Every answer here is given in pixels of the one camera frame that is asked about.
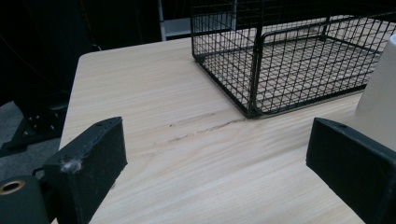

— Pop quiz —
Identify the white cup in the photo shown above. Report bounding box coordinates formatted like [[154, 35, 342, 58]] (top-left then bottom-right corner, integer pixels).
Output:
[[350, 33, 396, 151]]

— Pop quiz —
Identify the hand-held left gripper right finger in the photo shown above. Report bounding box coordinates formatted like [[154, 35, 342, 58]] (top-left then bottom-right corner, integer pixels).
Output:
[[305, 117, 396, 224]]

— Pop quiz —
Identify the black wire basket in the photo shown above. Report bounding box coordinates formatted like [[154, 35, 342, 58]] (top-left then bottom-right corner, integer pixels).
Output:
[[190, 0, 396, 119]]

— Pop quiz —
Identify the black metal stand base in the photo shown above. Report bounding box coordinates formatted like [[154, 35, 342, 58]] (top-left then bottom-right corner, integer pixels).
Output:
[[0, 98, 70, 158]]

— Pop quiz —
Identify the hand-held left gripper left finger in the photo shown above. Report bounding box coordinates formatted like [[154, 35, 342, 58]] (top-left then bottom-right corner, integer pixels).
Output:
[[42, 116, 129, 224]]

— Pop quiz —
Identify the grey metal frame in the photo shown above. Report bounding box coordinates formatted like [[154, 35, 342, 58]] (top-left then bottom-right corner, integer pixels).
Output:
[[157, 0, 237, 42]]

